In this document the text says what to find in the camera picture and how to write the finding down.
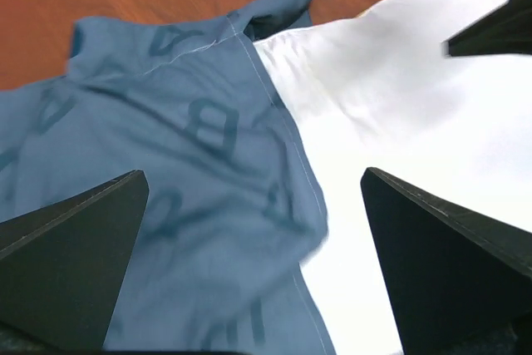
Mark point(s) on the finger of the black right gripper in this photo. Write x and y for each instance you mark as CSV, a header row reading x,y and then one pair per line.
x,y
505,30

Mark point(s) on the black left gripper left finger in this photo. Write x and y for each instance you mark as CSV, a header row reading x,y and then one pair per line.
x,y
62,267

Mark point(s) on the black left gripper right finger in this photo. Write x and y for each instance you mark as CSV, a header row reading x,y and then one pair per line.
x,y
459,282

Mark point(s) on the white pillow with yellow edge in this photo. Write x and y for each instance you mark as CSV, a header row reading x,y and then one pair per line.
x,y
378,90

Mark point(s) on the blue letter print pillowcase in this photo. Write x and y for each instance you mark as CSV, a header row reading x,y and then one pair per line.
x,y
234,206

